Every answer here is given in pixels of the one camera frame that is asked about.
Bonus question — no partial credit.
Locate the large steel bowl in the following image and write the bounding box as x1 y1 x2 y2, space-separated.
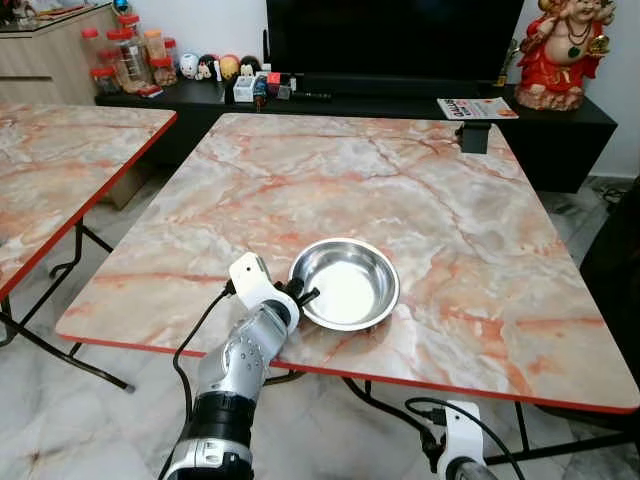
288 237 401 332

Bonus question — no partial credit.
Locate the marble folding table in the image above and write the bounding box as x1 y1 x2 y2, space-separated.
55 112 640 467
0 100 179 393

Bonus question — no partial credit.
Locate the white desk organiser box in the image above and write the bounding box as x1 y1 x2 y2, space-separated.
232 72 269 104

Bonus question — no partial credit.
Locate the black table clamp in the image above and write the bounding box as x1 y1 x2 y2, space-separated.
458 122 494 155

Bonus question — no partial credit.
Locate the black-haired round figurine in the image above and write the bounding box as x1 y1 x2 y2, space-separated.
198 55 220 83

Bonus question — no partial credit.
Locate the white round figurine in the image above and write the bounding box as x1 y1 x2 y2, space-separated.
179 53 201 81

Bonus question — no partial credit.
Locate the white and orange magazine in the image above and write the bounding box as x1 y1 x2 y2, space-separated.
437 97 520 122

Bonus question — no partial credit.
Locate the black television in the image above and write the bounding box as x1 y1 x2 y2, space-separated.
264 0 527 87

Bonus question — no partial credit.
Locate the orange-filled plastic jar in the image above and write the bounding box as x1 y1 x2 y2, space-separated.
143 29 166 61

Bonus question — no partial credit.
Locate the tall red-lidded jar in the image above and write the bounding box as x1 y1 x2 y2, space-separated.
110 28 147 94

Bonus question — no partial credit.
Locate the wooden drawer cabinet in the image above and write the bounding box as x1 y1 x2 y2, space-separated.
0 4 123 107

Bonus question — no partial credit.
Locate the red laughing Buddha statue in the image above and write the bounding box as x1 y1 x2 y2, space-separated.
514 0 614 112

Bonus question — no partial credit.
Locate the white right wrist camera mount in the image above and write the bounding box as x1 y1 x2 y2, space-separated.
442 400 487 477

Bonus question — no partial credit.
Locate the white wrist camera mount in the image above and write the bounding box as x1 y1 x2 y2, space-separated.
228 252 286 317
442 400 487 477

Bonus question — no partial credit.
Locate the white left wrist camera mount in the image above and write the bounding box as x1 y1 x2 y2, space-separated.
228 252 286 317

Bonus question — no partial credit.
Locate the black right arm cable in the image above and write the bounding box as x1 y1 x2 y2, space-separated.
404 396 528 480

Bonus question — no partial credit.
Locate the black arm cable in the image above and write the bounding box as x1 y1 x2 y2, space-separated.
170 283 237 480
404 396 528 480

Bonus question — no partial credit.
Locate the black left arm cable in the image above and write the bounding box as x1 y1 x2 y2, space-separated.
170 283 237 480

